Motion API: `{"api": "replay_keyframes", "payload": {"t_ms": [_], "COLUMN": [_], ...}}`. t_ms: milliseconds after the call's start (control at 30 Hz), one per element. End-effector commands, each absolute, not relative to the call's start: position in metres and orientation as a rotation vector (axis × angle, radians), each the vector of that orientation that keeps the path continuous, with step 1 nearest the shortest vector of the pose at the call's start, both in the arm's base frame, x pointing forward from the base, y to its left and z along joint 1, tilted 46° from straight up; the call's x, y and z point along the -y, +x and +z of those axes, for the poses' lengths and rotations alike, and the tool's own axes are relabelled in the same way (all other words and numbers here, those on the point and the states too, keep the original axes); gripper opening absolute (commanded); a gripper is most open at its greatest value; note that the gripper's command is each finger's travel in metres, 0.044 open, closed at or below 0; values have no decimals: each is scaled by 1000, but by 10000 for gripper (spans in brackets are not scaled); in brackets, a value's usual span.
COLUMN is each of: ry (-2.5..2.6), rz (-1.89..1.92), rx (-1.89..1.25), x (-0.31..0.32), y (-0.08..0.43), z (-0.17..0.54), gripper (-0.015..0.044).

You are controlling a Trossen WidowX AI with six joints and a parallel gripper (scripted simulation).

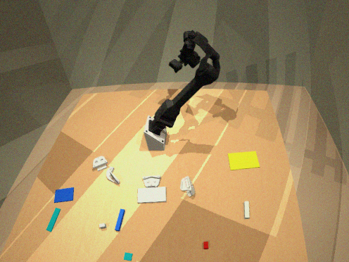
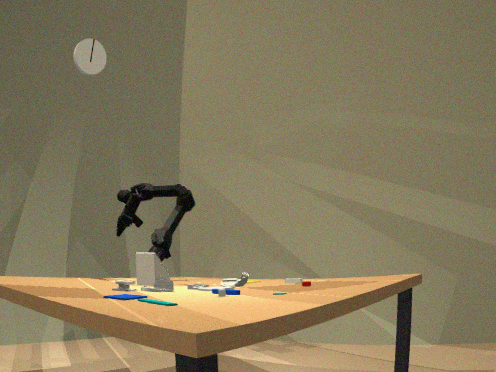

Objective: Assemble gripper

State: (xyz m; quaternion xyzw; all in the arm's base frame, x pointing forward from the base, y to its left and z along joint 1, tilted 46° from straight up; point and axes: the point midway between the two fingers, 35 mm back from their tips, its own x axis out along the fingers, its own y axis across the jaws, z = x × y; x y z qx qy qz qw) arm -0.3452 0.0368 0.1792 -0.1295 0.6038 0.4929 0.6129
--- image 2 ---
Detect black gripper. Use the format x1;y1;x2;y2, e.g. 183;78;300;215
117;203;137;236

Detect blue rectangular bar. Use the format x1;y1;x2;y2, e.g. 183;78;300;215
212;288;240;295

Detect small white rectangular bar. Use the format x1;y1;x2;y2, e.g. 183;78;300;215
285;278;303;284

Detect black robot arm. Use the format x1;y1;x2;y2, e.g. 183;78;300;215
117;183;196;262

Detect teal flat bar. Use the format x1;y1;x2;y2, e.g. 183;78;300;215
137;298;178;307

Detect blue flat plate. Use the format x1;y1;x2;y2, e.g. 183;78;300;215
103;294;147;301

